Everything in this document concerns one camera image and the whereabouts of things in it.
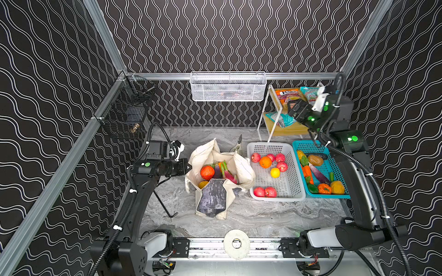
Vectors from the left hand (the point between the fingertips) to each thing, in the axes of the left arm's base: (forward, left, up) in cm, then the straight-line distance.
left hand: (194, 166), depth 75 cm
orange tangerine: (+16, -35, -18) cm, 43 cm away
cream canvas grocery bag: (-10, -9, -11) cm, 18 cm away
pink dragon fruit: (+6, -14, -16) cm, 22 cm away
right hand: (+14, -40, +22) cm, 48 cm away
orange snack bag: (+34, -42, +13) cm, 56 cm away
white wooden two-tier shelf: (+26, -38, +5) cm, 46 cm away
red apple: (-2, -30, -18) cm, 35 cm away
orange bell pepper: (+1, -63, -19) cm, 66 cm away
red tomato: (+4, -4, -11) cm, 12 cm away
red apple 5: (+13, -44, -18) cm, 49 cm away
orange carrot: (+13, -59, -22) cm, 64 cm away
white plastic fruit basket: (+4, -47, -22) cm, 52 cm away
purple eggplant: (+5, -9, -13) cm, 17 cm away
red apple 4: (+20, -39, -18) cm, 47 cm away
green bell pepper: (+1, -57, -19) cm, 60 cm away
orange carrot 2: (+8, -60, -23) cm, 65 cm away
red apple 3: (+20, -30, -18) cm, 40 cm away
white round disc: (-28, -17, -23) cm, 40 cm away
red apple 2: (-2, -36, -18) cm, 40 cm away
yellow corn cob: (+22, -56, -18) cm, 63 cm away
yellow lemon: (+10, -40, -20) cm, 46 cm away
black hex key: (-8, +19, -22) cm, 30 cm away
